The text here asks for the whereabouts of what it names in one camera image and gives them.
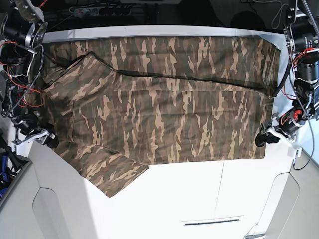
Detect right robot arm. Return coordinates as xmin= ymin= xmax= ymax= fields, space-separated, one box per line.
xmin=0 ymin=0 xmax=59 ymax=148

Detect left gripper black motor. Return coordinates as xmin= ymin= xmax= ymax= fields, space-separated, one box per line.
xmin=255 ymin=109 xmax=305 ymax=147

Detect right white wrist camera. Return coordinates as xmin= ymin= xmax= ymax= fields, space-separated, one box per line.
xmin=11 ymin=142 xmax=32 ymax=158

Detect blue items in bin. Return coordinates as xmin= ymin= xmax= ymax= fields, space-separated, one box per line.
xmin=0 ymin=152 xmax=11 ymax=198

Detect camouflage T-shirt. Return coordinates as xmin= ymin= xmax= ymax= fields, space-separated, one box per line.
xmin=41 ymin=36 xmax=281 ymax=197

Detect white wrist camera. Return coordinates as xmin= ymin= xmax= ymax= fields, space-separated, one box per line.
xmin=11 ymin=142 xmax=32 ymax=158
xmin=287 ymin=144 xmax=302 ymax=166

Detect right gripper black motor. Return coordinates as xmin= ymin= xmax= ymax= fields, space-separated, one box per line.
xmin=11 ymin=114 xmax=59 ymax=148

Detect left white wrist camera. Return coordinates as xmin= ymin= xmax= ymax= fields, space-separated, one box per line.
xmin=287 ymin=144 xmax=302 ymax=166

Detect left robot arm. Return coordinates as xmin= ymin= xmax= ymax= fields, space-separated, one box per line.
xmin=255 ymin=0 xmax=319 ymax=147

